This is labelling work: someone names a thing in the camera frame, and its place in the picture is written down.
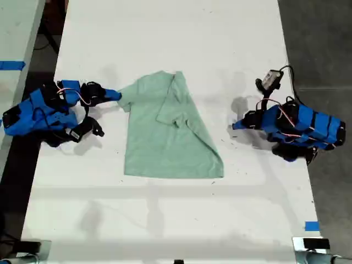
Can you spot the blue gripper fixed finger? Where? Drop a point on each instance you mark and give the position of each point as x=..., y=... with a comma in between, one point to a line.
x=112, y=92
x=239, y=123

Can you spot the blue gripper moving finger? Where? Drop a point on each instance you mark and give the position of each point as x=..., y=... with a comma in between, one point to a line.
x=112, y=98
x=241, y=127

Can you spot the pale green T-shirt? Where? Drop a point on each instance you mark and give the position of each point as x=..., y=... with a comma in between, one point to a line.
x=170, y=137

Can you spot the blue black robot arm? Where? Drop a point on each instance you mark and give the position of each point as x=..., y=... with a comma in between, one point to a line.
x=313, y=125
x=44, y=115

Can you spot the long blue tape strip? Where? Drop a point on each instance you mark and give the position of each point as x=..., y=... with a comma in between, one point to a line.
x=11, y=65

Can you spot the white side table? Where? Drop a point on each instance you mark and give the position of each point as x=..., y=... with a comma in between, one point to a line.
x=16, y=30

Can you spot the small blue tape piece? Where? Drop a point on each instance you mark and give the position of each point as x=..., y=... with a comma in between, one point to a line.
x=312, y=226

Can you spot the metal clamp with black box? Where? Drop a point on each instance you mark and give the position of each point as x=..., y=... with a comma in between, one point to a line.
x=298, y=253
x=44, y=251

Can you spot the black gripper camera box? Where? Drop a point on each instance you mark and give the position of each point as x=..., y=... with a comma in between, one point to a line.
x=270, y=79
x=81, y=131

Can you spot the small black bracket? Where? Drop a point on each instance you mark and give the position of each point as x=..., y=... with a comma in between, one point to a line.
x=178, y=261

